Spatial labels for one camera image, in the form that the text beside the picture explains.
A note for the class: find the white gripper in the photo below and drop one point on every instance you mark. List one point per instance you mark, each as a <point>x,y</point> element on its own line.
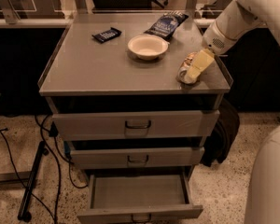
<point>215,40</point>

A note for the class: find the orange soda can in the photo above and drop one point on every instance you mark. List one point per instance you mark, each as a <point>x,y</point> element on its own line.
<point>187,74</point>

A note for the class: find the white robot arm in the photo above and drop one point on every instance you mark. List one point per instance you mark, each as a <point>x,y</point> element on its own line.
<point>263,196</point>

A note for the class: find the grey drawer cabinet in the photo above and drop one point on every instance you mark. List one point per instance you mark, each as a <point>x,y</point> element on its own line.
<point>86,76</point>

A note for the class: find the grey top drawer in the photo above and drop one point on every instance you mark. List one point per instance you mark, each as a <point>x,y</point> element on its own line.
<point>129,125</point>

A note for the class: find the grey drawer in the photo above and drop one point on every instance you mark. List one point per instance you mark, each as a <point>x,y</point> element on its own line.
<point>129,125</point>
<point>138,199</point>
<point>137,157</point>

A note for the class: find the grey bottom drawer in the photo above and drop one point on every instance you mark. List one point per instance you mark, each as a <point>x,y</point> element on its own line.
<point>138,199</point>

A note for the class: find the grey middle drawer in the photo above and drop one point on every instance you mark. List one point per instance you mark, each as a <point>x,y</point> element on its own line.
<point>137,157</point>

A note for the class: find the dark blue chip bag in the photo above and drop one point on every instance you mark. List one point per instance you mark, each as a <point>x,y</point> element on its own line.
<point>166,25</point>

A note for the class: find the white bowl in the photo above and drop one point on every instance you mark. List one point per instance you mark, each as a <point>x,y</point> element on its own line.
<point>147,47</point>

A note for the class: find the black bag on floor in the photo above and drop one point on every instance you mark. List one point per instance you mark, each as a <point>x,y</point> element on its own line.
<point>218,145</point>

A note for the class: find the dark blue candy bar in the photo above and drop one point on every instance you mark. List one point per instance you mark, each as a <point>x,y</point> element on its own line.
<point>107,35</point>

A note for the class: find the black floor bar with wheels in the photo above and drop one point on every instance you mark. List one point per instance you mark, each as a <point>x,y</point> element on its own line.
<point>24,214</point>

